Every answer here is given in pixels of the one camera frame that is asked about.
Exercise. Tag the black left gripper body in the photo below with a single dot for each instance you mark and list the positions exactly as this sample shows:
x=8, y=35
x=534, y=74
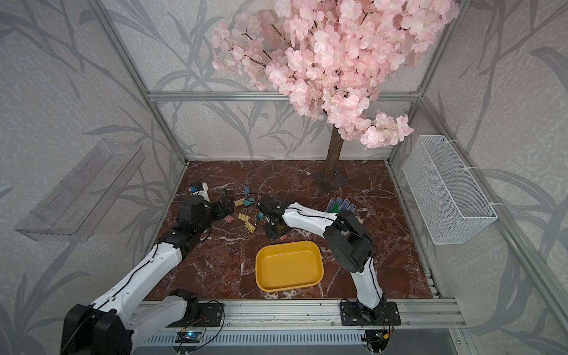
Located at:
x=215, y=211

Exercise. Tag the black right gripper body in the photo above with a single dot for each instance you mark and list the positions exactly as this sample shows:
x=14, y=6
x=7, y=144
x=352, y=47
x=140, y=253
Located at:
x=271, y=228

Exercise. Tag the teal striped binder clip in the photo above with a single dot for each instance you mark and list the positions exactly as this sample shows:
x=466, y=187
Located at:
x=249, y=202

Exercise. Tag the small olive yellow binder clip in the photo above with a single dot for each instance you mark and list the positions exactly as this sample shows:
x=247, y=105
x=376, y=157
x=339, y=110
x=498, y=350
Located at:
x=250, y=227

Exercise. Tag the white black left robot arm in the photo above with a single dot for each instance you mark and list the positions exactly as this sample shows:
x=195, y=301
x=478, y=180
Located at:
x=110, y=325

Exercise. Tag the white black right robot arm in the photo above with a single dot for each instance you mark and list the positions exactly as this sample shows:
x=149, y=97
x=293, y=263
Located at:
x=348, y=240

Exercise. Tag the yellow plastic storage tray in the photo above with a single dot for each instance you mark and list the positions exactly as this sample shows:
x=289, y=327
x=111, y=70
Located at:
x=288, y=266

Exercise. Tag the blue dotted white work glove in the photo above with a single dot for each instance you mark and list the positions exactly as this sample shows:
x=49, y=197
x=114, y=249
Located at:
x=336, y=205

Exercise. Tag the left green circuit board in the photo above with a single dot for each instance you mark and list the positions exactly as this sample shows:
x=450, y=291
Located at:
x=189, y=337

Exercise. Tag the artificial pink cherry blossom tree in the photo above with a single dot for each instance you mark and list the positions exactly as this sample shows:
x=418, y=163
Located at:
x=331, y=58

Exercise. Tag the right circuit board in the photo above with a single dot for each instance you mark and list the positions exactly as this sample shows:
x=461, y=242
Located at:
x=376, y=341

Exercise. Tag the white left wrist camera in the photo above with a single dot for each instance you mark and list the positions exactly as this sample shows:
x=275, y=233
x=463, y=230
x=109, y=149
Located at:
x=201, y=189

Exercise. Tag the grey metal tree base plate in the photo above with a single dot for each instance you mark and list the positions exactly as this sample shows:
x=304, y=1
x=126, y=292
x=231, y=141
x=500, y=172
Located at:
x=337, y=182

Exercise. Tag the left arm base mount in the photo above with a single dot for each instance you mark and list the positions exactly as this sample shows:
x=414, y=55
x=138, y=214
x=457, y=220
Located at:
x=198, y=314

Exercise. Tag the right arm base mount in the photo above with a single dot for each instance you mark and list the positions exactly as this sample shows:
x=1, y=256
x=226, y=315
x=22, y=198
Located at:
x=354, y=313

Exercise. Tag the clear acrylic wall shelf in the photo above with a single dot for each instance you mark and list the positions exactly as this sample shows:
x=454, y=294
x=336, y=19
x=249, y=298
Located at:
x=72, y=211

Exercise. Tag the white wire mesh basket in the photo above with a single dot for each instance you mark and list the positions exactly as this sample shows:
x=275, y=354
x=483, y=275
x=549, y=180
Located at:
x=451, y=202

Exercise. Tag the aluminium front rail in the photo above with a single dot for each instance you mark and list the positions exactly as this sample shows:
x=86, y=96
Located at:
x=326, y=314

